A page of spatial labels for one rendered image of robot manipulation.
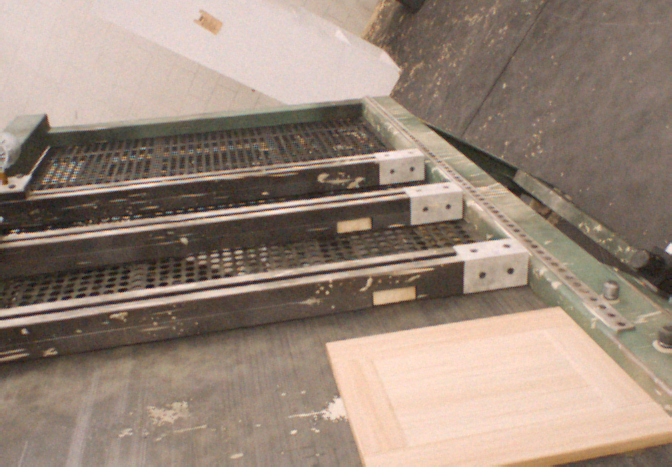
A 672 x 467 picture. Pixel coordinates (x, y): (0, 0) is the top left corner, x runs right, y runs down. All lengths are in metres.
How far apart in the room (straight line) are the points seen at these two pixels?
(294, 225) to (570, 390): 0.71
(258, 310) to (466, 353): 0.36
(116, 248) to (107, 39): 4.83
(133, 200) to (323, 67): 3.21
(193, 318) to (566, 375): 0.60
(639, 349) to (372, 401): 0.39
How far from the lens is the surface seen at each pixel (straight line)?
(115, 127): 2.42
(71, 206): 1.74
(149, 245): 1.46
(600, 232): 2.29
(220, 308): 1.16
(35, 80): 6.44
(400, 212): 1.50
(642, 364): 1.04
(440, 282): 1.22
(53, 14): 6.25
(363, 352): 1.06
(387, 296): 1.20
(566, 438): 0.94
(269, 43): 4.70
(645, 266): 1.25
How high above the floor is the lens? 1.66
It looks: 20 degrees down
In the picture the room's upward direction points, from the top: 68 degrees counter-clockwise
